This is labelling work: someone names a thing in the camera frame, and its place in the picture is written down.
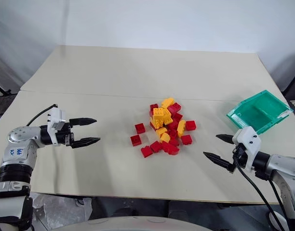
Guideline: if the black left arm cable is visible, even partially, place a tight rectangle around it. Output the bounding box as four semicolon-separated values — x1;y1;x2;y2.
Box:
26;103;58;127

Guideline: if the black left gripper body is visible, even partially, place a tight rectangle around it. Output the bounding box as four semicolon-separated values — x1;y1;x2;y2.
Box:
56;119;75;148

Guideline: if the black stand leg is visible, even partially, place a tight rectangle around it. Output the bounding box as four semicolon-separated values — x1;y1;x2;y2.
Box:
0;79;12;97

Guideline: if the red plastic building brick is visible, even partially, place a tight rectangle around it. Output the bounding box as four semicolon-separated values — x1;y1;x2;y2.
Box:
161;141;180;156

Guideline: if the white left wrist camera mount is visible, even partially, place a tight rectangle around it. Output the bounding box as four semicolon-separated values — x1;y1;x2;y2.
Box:
46;107;67;146

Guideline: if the yellow plastic toy brick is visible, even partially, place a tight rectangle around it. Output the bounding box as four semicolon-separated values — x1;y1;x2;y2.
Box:
153;107;173;121

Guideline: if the long yellow building block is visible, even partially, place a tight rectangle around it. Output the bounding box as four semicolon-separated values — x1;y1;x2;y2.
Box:
176;119;187;138

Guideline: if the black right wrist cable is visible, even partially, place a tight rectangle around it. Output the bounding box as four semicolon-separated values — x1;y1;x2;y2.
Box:
234;147;280;231

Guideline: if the clear crumpled plastic sheet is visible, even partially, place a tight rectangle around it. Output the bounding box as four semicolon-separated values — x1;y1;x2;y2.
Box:
31;192;93;227

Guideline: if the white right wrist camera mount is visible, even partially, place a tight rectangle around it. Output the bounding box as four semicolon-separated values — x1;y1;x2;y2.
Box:
231;126;262;172

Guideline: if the green transparent plastic bin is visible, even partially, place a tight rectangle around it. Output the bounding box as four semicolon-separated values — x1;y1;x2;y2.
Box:
226;89;294;136

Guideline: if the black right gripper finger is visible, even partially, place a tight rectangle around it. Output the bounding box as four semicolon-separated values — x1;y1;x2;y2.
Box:
215;133;235;145
203;151;232;171

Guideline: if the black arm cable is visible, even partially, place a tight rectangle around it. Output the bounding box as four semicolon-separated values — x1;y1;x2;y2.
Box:
268;178;291;231
26;103;58;127

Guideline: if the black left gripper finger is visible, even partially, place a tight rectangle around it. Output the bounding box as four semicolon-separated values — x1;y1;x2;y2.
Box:
72;137;101;149
69;117;98;127

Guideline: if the red plastic toy brick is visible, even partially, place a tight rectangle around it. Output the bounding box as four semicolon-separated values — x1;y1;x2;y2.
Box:
167;103;182;115

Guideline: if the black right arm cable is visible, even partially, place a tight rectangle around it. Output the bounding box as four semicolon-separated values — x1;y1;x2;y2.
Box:
268;178;291;231

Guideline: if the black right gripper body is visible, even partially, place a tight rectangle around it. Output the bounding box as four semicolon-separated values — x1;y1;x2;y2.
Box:
228;143;249;174

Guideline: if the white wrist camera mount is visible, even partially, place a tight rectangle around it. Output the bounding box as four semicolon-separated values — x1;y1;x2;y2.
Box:
46;107;67;146
231;126;262;172

